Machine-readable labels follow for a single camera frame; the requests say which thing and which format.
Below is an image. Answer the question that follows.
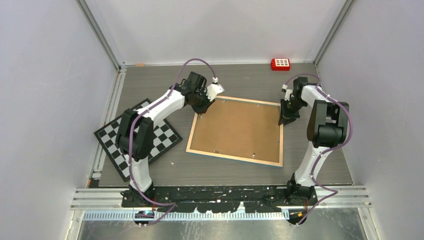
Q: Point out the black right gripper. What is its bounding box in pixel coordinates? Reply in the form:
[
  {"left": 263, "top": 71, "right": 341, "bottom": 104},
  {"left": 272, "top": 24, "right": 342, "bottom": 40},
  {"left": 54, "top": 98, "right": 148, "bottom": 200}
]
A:
[{"left": 279, "top": 97, "right": 306, "bottom": 126}]

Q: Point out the blue picture frame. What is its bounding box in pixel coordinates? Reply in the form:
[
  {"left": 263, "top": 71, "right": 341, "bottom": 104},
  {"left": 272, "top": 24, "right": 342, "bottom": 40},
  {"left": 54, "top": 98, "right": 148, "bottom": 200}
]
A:
[{"left": 186, "top": 96, "right": 284, "bottom": 167}]

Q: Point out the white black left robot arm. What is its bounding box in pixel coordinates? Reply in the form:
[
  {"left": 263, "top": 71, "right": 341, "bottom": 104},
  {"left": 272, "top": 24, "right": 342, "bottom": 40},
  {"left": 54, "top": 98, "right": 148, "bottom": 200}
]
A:
[{"left": 115, "top": 71, "right": 225, "bottom": 207}]

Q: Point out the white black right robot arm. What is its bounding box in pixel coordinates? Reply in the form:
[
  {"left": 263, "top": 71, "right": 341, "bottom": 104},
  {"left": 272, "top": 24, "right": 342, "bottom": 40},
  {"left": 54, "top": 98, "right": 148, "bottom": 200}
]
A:
[{"left": 278, "top": 74, "right": 349, "bottom": 205}]

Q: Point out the black white chessboard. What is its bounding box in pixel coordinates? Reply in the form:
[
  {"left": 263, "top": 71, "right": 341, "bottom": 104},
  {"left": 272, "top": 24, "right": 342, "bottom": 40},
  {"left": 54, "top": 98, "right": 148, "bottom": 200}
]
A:
[{"left": 93, "top": 98, "right": 183, "bottom": 183}]

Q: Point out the red toy brick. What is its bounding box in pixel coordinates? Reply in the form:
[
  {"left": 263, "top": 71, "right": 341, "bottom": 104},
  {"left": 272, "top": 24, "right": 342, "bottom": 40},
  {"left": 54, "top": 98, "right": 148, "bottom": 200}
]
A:
[{"left": 270, "top": 58, "right": 291, "bottom": 71}]

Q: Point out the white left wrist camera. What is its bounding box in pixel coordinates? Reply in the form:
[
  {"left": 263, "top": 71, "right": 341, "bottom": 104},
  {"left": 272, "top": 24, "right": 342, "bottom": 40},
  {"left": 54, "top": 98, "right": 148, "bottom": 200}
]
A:
[{"left": 206, "top": 77, "right": 225, "bottom": 102}]

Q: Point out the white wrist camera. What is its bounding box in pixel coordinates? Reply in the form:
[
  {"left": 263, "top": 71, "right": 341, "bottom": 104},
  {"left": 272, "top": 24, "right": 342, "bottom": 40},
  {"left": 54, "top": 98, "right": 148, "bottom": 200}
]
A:
[
  {"left": 206, "top": 77, "right": 225, "bottom": 102},
  {"left": 281, "top": 84, "right": 293, "bottom": 101}
]

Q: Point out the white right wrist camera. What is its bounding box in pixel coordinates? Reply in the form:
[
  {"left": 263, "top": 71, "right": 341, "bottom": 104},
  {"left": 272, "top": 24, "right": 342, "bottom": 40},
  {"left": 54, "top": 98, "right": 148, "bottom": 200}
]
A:
[{"left": 281, "top": 84, "right": 293, "bottom": 101}]

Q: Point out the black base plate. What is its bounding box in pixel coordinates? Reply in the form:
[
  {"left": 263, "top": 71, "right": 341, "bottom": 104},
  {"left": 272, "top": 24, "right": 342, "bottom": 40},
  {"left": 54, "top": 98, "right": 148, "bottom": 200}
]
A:
[{"left": 120, "top": 185, "right": 318, "bottom": 214}]

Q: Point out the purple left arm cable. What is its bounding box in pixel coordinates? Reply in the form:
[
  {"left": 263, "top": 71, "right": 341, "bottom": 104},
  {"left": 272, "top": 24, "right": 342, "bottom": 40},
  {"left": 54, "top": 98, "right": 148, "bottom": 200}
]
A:
[{"left": 127, "top": 58, "right": 220, "bottom": 229}]

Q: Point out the aluminium front rail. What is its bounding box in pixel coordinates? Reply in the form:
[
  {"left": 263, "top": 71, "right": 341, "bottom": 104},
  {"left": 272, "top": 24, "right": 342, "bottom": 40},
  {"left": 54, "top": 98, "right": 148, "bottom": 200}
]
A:
[{"left": 71, "top": 185, "right": 372, "bottom": 222}]

